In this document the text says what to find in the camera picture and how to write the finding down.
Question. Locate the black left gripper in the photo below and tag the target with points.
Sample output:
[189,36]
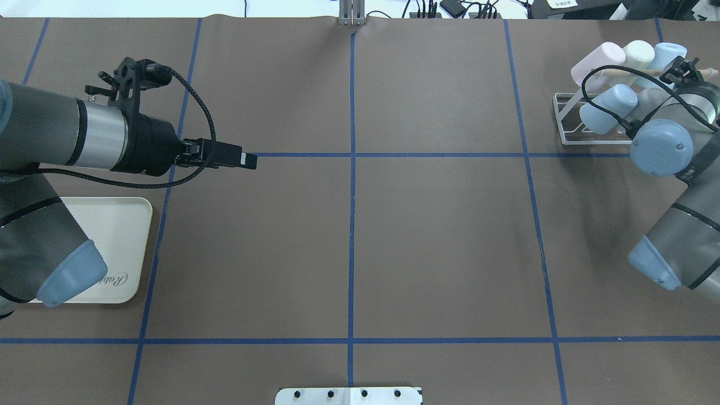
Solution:
[153,145]

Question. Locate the pink plastic cup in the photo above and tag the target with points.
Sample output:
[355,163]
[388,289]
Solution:
[607,53]

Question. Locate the light blue plastic cup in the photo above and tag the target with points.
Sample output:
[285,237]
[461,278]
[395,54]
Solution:
[619,99]

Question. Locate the white ikea cup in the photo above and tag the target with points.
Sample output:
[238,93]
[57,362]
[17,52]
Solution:
[639,54]

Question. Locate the grey plastic cup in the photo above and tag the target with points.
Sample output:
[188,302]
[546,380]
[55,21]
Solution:
[648,100]

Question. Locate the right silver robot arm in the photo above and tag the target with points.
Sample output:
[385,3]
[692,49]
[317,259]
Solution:
[682,248]

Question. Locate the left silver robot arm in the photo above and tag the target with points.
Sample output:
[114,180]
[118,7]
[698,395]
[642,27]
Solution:
[46,255]

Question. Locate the cream rabbit tray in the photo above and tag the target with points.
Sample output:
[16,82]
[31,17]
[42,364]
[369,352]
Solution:
[119,228]

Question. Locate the aluminium frame post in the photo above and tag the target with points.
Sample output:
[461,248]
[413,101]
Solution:
[352,12]

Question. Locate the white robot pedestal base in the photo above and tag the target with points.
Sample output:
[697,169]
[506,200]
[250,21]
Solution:
[351,395]

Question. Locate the white wire cup rack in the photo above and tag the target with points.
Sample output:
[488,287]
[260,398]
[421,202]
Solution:
[574,124]

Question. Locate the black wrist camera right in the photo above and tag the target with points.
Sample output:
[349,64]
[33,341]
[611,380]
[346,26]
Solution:
[682,72]

